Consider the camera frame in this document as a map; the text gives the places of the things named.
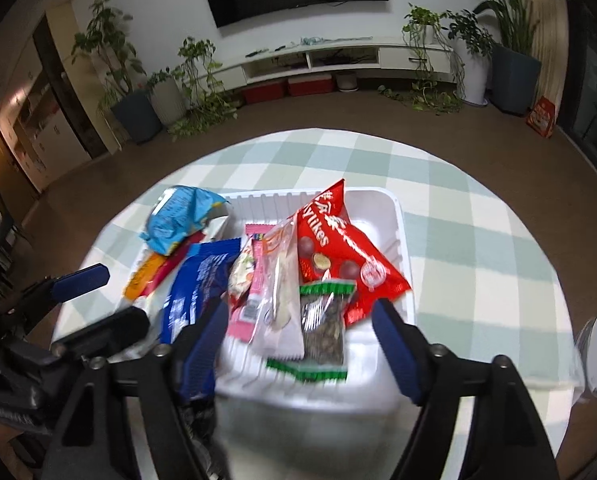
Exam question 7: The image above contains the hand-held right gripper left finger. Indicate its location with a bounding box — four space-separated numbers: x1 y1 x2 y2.
41 299 232 480

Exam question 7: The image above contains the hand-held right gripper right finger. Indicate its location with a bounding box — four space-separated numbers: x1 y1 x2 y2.
371 298 561 480

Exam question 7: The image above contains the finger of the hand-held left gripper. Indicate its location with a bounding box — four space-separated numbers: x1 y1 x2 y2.
16 263 110 318
51 306 150 358

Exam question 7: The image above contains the orange snack packet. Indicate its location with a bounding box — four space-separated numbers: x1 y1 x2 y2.
123 251 172 302

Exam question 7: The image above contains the pink snack packet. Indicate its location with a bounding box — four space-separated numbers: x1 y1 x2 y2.
227 223 269 343

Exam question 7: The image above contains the black snack packet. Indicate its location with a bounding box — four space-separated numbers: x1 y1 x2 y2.
178 392 229 480

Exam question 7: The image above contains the dark blue snack packet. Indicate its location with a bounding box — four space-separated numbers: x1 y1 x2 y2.
159 238 242 345

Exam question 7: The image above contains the green-edged sunflower seed packet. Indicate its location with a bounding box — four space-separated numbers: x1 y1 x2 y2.
266 280 357 385

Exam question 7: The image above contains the translucent white snack packet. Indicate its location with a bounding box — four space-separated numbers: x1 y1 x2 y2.
251 212 305 361

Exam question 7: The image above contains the light blue chip bag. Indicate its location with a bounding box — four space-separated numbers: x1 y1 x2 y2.
138 185 232 255

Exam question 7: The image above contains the white plastic tray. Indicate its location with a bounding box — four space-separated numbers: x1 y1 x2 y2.
121 187 419 416

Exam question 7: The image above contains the red striped stick packet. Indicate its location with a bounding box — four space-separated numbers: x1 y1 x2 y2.
146 232 204 293

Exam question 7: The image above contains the red chocolate ball bag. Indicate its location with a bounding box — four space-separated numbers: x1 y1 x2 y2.
291 179 411 328

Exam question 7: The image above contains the cream display cabinet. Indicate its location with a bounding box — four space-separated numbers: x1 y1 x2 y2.
0 2 124 211

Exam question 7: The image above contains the leafy plant in dark square pot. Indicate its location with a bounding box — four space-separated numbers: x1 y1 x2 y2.
71 0 163 145

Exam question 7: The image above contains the leafy plant in ribbed white pot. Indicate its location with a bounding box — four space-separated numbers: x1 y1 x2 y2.
148 37 239 141

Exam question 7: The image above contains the red storage box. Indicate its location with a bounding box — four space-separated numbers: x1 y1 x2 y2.
287 74 335 97
241 80 286 106

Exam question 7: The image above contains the trailing vine plant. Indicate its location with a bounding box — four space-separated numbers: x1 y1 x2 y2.
378 5 461 113

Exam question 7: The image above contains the red paper bag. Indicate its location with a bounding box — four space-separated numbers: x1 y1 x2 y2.
525 96 559 138

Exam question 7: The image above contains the bushy plant in white pot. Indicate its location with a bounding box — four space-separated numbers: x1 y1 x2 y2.
445 10 493 107

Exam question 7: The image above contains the white television console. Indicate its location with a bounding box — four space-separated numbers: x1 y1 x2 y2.
213 36 454 93

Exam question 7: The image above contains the tall plant in dark pot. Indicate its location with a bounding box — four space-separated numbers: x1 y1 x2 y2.
458 0 574 116

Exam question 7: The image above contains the dark glass door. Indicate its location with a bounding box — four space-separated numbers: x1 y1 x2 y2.
558 0 597 181

